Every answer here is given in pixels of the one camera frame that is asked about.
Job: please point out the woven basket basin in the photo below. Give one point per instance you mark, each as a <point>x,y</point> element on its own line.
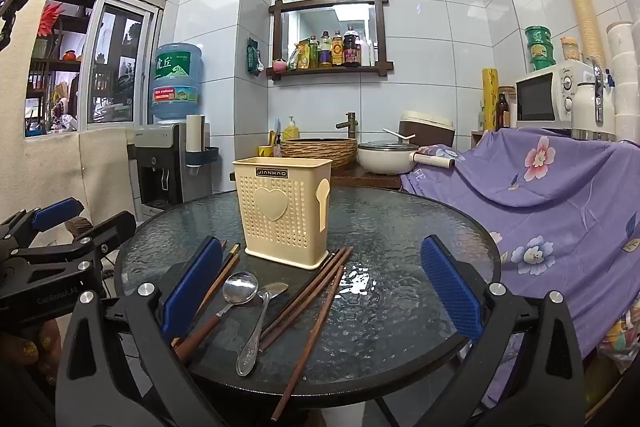
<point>320,152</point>

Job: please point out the pink bowl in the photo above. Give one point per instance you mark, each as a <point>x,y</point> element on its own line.
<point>279,65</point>

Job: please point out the purple floral cloth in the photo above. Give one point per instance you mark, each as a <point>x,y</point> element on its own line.
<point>550,217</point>

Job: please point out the blue toothbrush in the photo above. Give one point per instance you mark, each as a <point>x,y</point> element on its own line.
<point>277,129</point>

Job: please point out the white rice paddle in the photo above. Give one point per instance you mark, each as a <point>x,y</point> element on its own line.
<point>397,134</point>

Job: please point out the green canisters stack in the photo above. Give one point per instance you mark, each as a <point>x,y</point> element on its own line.
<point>540,57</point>

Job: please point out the yellow soap pump bottle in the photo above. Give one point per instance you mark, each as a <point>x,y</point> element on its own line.
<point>291,132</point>

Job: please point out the yellow roll package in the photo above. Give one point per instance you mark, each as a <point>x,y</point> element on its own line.
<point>489,102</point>

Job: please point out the sliding window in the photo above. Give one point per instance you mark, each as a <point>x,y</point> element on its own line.
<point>120,57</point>

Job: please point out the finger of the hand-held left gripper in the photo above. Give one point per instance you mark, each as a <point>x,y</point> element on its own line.
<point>110,229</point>
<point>57,211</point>

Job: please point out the teal cup holder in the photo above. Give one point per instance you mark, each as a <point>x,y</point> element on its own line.
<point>202,157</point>

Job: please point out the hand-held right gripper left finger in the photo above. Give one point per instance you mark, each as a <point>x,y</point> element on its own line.
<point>192,277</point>

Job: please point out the blue water jug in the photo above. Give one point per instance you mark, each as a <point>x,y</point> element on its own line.
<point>177,77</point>

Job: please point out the green bottle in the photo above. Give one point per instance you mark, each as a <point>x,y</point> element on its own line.
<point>313,54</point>

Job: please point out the purple label bottle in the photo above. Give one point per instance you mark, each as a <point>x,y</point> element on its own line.
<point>325,54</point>

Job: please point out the brown glass bottle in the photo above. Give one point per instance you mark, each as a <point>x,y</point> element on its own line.
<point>502,114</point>

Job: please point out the dark soy sauce bottle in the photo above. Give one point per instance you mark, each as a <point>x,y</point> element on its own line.
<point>352,49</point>

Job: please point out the white bottle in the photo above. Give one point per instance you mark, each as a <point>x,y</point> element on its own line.
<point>369,54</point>

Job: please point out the amber sauce bottle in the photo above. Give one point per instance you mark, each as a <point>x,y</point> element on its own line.
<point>338,52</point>

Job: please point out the red artificial flower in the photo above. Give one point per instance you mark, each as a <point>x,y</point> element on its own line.
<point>50,17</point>

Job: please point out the green noodle bowl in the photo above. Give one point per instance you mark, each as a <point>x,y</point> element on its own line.
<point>537,34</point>

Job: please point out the white paper cup stack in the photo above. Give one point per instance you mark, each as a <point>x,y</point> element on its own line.
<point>195,132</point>

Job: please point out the bronze faucet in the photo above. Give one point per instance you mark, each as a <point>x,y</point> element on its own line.
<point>350,124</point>

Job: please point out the white microwave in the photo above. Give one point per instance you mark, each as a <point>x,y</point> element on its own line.
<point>535,99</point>

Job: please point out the wooden counter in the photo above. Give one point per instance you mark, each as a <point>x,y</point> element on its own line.
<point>370,181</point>

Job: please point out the printed plastic bag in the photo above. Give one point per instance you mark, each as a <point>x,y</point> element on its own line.
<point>620,337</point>

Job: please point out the green packet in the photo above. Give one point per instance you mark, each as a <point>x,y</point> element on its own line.
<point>254,57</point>

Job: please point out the steel spoon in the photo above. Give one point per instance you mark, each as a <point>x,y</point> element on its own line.
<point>250,352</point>

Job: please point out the beige lidded cup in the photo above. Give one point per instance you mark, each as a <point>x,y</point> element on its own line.
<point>570,49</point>

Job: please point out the brown wooden chopstick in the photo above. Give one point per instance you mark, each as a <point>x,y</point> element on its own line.
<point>305,347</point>
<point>300,304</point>
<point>224,246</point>
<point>310,289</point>
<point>292,302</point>
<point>232,267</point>

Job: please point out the white pan with lid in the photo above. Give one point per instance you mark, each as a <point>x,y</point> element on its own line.
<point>385,159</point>

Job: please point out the beige plastic utensil holder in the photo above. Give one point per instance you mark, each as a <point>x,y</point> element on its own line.
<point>280,232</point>

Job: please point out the grey water dispenser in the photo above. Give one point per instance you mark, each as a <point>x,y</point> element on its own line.
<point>160,147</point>

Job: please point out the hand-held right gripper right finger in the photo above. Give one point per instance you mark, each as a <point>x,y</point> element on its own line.
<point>452,287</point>

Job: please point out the black phone mount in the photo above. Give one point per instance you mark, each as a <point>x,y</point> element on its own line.
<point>12,22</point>

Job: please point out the wooden framed mirror shelf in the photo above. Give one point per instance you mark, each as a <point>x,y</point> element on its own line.
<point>325,19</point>

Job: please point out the brown and white rice cooker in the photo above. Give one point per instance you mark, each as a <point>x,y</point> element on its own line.
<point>430,129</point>

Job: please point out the white kettle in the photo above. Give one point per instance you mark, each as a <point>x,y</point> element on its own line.
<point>585,107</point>

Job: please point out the yellow seasoning packet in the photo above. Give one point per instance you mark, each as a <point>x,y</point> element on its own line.
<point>299,57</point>

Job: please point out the tall yellow paper cup stack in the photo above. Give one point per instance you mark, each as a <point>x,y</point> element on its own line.
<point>580,7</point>

